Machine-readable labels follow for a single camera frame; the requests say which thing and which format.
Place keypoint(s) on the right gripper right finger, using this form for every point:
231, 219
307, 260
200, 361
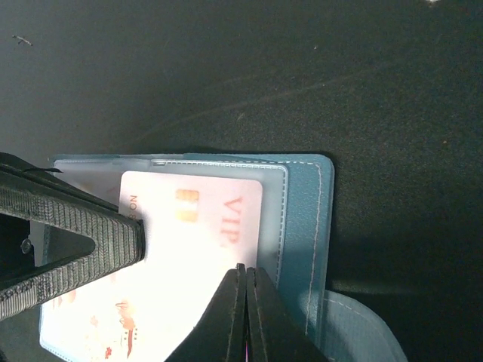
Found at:
272, 333

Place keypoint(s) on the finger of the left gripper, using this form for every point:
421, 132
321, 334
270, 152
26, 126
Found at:
106, 240

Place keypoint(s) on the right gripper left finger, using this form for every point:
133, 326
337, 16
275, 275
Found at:
220, 334

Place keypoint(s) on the white striped credit card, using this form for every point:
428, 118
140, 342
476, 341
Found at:
197, 228

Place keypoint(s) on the blue card holder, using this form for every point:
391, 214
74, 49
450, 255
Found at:
294, 233

